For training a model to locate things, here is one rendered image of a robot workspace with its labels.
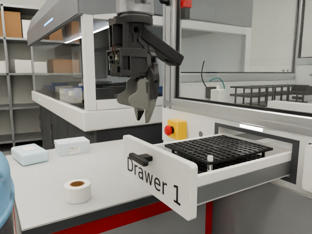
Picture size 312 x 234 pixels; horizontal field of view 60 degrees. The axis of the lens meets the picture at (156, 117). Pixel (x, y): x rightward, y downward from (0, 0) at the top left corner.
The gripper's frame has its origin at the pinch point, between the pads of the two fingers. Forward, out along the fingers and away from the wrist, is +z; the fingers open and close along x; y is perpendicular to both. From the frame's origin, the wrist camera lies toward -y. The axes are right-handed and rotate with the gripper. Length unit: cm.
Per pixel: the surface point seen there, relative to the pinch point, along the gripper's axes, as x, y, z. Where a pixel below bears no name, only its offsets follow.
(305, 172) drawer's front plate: 17.7, -33.0, 14.1
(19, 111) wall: -420, -8, 52
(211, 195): 12.9, -8.0, 15.4
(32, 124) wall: -418, -25, 75
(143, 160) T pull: 3.1, 2.3, 9.0
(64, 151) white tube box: -58, 5, 22
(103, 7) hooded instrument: -80, -22, -40
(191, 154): 2.3, -11.0, 10.2
